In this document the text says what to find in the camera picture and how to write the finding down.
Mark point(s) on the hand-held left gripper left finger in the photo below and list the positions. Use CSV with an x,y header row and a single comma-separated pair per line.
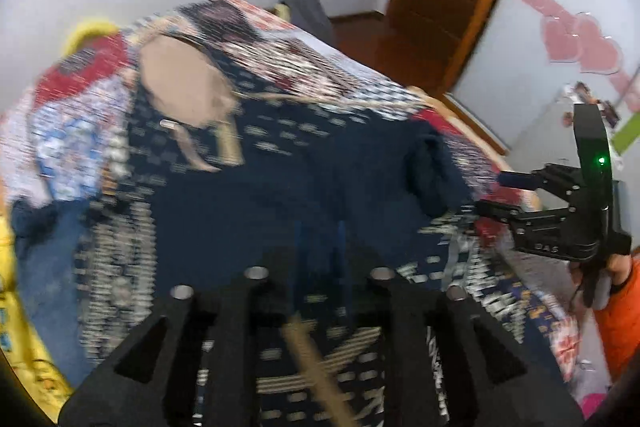
x,y
305,267

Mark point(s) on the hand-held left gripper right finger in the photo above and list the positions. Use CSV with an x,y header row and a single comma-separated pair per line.
x,y
343,257

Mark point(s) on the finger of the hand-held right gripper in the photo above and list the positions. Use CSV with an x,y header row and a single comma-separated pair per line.
x,y
497,212
517,180

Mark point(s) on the navy patterned garment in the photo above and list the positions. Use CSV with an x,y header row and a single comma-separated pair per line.
x,y
250,217

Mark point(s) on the person's right forearm orange sleeve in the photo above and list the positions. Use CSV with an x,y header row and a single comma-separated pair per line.
x,y
622,327

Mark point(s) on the person's right hand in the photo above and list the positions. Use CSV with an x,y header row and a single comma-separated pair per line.
x,y
620,268

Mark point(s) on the white cabinet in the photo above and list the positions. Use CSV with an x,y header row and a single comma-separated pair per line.
x,y
547,142

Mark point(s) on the patchwork printed blanket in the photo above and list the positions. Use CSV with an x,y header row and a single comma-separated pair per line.
x,y
300,57

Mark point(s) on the blue denim garment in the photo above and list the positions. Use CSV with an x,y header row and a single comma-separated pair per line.
x,y
55,267

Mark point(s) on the dark grey cushion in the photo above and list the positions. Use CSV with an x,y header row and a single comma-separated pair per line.
x,y
307,9

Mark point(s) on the yellow cartoon blanket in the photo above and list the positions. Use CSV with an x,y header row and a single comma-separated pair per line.
x,y
30,357

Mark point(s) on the yellow round object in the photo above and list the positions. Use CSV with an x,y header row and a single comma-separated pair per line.
x,y
90,34

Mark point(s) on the wooden bed frame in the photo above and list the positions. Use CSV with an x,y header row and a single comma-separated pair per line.
x,y
465,123

